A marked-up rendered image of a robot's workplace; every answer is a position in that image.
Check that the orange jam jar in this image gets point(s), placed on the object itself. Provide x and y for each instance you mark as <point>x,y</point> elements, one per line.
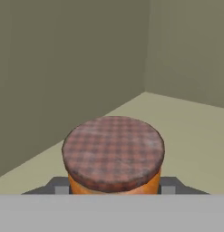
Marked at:
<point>113,151</point>

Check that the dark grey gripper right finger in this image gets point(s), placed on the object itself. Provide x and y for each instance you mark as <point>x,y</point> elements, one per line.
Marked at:
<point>170,185</point>

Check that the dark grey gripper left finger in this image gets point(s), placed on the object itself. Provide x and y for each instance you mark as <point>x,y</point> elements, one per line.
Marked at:
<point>57,186</point>

